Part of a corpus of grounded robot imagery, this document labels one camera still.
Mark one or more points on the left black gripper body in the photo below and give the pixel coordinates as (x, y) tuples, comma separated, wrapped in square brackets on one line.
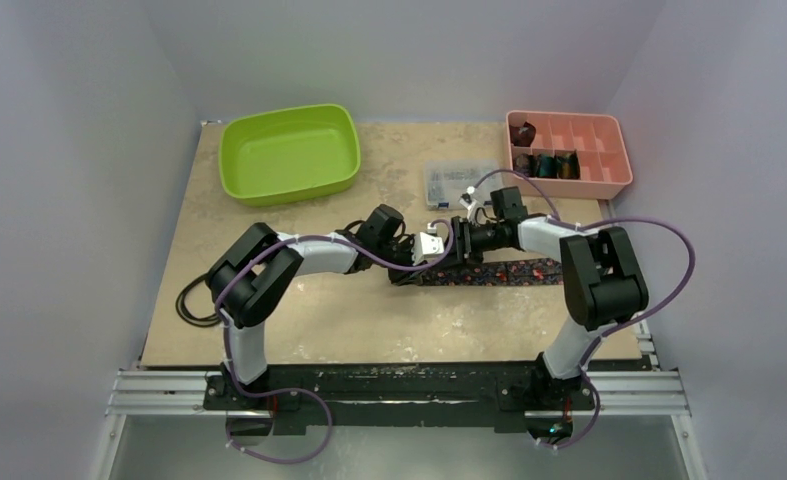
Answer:
[(399, 253)]

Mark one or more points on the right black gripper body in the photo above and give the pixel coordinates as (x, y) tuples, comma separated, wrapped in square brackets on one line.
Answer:
[(460, 241)]

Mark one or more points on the dark floral patterned tie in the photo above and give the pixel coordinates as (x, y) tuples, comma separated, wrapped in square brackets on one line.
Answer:
[(533, 272)]

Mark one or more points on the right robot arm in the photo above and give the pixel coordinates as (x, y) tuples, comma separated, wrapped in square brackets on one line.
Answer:
[(602, 281)]

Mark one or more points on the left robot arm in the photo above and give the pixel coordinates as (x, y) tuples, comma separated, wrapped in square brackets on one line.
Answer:
[(248, 282)]

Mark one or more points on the clear plastic parts box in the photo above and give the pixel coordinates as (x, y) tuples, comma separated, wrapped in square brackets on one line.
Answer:
[(446, 180)]

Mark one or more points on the rolled teal tie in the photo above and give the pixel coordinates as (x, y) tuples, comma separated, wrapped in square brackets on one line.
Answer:
[(545, 166)]

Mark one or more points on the rolled dark red tie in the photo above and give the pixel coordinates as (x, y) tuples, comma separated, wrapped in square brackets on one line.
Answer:
[(522, 135)]

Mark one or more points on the rolled dark gold tie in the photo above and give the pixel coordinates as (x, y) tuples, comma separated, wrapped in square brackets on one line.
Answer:
[(568, 166)]

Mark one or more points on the pink divided organizer tray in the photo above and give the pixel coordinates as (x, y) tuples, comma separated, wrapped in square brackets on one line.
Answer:
[(598, 140)]

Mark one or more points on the green plastic tub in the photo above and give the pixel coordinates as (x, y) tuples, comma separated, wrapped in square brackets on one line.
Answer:
[(289, 155)]

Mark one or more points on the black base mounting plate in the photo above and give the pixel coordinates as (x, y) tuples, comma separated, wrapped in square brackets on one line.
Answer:
[(507, 397)]

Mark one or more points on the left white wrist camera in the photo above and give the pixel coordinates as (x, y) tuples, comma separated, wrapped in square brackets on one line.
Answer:
[(427, 246)]

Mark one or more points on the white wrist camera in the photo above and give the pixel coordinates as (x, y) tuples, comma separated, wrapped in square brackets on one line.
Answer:
[(427, 246), (470, 203)]

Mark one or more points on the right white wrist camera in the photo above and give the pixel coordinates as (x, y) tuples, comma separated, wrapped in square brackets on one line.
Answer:
[(470, 203)]

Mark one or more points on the aluminium frame rail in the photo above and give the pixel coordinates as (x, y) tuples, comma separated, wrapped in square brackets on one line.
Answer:
[(152, 393)]

